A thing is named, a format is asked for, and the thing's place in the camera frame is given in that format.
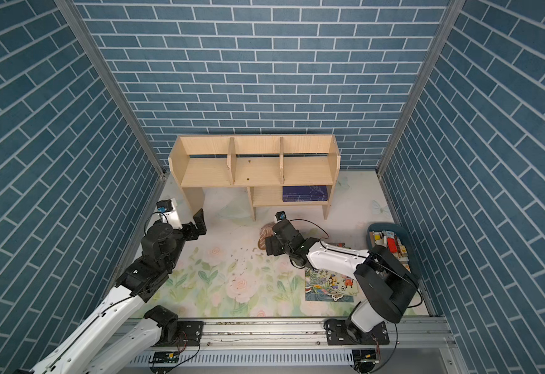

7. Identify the small green circuit board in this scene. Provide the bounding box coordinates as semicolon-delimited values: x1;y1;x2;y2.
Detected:
149;352;180;367

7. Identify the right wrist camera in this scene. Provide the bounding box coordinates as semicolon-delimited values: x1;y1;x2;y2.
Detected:
275;211;287;223

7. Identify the teal plastic storage bin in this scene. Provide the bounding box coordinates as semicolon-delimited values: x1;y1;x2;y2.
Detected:
367;222;414;271

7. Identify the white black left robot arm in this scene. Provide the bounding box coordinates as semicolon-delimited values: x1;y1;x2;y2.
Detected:
30;210;207;373

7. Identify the floral table mat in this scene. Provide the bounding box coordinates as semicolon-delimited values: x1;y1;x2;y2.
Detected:
149;171;392;319

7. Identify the colourful children's picture book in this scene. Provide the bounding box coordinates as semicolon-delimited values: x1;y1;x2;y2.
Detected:
304;241;360;303

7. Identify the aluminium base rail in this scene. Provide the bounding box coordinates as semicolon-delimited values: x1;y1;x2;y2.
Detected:
109;317;466;373

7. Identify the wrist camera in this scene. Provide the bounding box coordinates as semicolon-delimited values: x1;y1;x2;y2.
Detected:
157;199;182;230
275;211;287;223

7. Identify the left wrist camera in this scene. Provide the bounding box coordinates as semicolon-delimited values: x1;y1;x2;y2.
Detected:
157;199;182;230

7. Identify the dark blue book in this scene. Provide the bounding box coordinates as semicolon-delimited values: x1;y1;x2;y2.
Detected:
282;185;329;203

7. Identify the light wooden bookshelf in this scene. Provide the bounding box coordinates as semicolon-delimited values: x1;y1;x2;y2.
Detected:
168;134;341;218

